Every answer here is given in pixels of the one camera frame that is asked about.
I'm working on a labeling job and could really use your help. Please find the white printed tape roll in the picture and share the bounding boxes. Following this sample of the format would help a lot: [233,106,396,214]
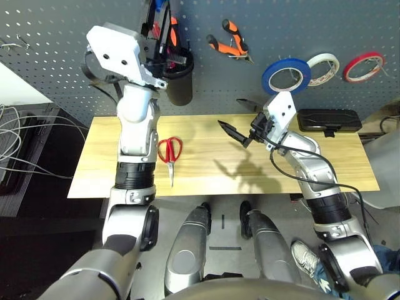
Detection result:
[304,52,341,88]

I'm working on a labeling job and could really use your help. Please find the orange black handled screwdriver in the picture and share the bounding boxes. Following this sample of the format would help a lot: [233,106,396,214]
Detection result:
[169,17,179,46]

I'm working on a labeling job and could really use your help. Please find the grey perforated pegboard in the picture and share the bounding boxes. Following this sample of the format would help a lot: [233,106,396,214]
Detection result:
[0,0,400,128]

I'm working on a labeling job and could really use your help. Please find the silver left robot leg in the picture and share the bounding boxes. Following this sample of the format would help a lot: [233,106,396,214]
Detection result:
[164,201,213,296]

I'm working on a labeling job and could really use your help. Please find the white curved machine shell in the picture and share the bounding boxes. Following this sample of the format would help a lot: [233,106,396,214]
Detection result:
[352,124,400,210]

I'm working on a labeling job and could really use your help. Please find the silver robot leg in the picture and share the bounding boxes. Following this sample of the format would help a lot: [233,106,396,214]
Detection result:
[239,199,303,285]
[164,201,213,296]

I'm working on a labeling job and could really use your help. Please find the white panel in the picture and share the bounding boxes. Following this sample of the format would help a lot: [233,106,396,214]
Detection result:
[0,61,54,107]

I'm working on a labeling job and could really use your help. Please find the orange black pliers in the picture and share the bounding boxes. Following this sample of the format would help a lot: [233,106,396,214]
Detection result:
[205,18,256,66]

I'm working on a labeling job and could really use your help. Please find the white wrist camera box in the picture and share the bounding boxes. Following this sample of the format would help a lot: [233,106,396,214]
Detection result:
[262,92,298,143]
[86,21,168,91]

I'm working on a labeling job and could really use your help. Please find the red tape roll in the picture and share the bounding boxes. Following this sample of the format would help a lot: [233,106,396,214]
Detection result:
[342,51,386,84]

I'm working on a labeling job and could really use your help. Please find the silver right robot leg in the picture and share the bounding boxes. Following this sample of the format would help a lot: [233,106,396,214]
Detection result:
[239,199,303,285]

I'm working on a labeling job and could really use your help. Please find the black tool cup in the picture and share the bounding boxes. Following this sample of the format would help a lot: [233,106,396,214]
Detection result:
[161,46,195,107]

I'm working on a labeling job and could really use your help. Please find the grey cable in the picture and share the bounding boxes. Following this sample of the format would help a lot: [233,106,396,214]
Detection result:
[0,114,90,181]

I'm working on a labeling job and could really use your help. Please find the blue jeans leg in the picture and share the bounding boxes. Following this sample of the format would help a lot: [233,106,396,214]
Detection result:
[312,243,400,300]

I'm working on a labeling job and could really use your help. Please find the red handled scissors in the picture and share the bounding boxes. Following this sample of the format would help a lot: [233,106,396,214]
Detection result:
[157,136,184,188]

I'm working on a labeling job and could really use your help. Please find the white cable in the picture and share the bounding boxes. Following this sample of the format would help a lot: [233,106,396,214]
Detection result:
[0,104,21,163]

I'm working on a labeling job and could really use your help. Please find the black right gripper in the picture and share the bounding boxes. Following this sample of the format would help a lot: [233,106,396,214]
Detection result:
[217,98,273,149]

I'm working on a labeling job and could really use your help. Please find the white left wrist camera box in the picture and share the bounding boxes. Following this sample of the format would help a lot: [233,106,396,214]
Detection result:
[86,21,168,91]

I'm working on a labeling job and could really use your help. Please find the black side cabinet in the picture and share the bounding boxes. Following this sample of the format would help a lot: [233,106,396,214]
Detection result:
[0,102,91,219]

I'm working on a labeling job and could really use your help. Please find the blue tape roll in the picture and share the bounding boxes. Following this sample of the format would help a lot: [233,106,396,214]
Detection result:
[261,57,313,96]

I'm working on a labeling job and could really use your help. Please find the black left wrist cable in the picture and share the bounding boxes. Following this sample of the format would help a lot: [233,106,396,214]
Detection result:
[80,51,126,104]

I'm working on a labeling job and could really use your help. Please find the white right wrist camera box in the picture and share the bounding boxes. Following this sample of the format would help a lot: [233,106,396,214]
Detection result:
[262,92,298,143]

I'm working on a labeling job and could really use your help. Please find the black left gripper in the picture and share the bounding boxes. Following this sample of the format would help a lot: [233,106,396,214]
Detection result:
[139,0,172,68]

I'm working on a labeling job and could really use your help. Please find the black plastic case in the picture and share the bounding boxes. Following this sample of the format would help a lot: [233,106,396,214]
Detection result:
[296,108,363,138]

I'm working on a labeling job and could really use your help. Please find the white sneaker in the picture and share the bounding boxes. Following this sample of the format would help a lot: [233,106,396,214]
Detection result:
[290,239,321,279]

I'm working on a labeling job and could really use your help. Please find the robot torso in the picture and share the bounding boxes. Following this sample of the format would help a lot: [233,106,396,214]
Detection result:
[162,276,348,300]

